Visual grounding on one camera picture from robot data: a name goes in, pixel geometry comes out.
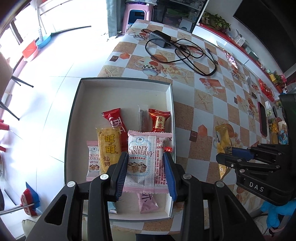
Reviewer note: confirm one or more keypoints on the pink small candy pack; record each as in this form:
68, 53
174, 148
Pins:
146, 203

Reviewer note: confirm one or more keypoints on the yellow rice cracker pack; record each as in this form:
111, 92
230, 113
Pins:
109, 142

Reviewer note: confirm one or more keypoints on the long gold snack bar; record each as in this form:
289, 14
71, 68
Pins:
224, 146

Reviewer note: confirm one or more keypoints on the long red snack bar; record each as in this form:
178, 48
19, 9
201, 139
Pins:
116, 121

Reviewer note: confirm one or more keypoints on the red cased smartphone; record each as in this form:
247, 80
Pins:
262, 119

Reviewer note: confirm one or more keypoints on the blue gloved hand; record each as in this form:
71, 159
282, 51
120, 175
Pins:
274, 211

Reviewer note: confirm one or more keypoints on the small red candy pack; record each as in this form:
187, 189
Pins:
159, 119

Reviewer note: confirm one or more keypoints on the black television screen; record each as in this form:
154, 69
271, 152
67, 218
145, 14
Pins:
273, 22

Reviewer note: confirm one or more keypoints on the clear dark stick snack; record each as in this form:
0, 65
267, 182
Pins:
143, 118

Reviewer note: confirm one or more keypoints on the small pink cranberry snack pack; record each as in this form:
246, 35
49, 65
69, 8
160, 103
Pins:
93, 160

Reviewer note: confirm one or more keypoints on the red and blue dustpans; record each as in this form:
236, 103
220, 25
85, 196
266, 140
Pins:
31, 49

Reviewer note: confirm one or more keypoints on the beige chair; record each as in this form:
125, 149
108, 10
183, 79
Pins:
6, 75

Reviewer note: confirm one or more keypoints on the large pink cranberry snack pack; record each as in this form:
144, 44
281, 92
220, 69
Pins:
145, 167

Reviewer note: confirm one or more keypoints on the potted green plant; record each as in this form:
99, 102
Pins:
216, 22

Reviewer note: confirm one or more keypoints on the pink plastic stool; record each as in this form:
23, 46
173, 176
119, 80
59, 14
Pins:
136, 11

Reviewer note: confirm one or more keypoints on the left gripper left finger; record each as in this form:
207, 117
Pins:
103, 189

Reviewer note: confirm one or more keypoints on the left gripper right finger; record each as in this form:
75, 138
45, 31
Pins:
185, 188

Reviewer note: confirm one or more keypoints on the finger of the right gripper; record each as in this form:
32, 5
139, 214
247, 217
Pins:
231, 160
263, 153

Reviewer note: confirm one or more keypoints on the black power adapter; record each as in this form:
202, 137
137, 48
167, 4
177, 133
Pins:
160, 39

